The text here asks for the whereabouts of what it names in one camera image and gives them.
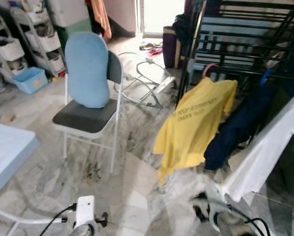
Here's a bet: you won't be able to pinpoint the pink plastic clothes hanger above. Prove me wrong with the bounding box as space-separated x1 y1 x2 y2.
202 62 219 80

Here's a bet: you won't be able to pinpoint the blue plastic clothes hanger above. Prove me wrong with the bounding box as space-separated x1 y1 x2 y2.
260 69 275 89

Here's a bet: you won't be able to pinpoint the yellow polo shirt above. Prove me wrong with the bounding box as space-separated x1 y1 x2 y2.
153 76 239 186

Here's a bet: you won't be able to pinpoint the navy blue garment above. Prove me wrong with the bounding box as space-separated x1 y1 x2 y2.
204 80 276 172

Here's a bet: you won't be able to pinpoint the blue oval cushion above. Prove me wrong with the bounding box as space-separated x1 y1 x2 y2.
64 31 111 109

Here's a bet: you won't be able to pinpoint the blue plastic bin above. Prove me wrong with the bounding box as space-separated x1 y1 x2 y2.
11 66 50 95

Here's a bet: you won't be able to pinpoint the black metal drying rack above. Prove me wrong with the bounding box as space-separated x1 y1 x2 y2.
176 0 294 107

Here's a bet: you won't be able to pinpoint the colourful floor clutter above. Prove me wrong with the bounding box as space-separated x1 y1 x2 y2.
139 43 164 56

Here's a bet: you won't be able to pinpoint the white rolling shelf trolley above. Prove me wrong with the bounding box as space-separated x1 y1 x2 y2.
9 0 67 77
0 15 30 85

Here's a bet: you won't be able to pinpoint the orange hanging curtain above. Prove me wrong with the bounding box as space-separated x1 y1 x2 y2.
90 0 113 39

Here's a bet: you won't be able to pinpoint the green white storage drawers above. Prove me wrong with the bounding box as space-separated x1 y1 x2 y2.
46 0 94 41

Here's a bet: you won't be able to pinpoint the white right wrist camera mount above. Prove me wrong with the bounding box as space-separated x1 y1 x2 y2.
205 184 232 223

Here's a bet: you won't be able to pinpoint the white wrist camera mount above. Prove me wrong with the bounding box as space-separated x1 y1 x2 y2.
74 195 96 227
205 184 232 223

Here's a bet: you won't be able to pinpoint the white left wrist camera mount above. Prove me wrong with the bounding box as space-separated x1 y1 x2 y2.
74 195 96 227

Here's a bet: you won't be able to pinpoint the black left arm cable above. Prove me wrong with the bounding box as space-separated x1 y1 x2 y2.
38 204 78 236

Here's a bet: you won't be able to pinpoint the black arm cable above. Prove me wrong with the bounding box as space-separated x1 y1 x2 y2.
230 206 272 236
38 204 78 236

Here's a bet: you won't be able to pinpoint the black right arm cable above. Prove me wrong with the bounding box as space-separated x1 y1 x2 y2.
230 206 272 236

